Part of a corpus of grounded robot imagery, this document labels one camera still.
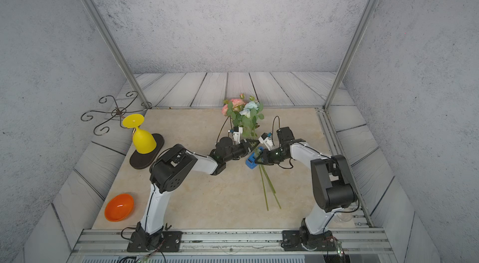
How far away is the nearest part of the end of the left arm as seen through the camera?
780 mm

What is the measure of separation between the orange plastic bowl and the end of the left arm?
39cm

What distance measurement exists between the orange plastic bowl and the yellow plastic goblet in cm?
21

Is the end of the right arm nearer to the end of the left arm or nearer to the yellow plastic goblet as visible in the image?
the end of the left arm

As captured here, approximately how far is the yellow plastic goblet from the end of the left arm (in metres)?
0.27

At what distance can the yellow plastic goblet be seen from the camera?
0.72 m

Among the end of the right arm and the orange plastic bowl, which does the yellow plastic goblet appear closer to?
the orange plastic bowl

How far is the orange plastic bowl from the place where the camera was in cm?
79

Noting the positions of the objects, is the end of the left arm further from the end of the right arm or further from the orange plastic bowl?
the orange plastic bowl
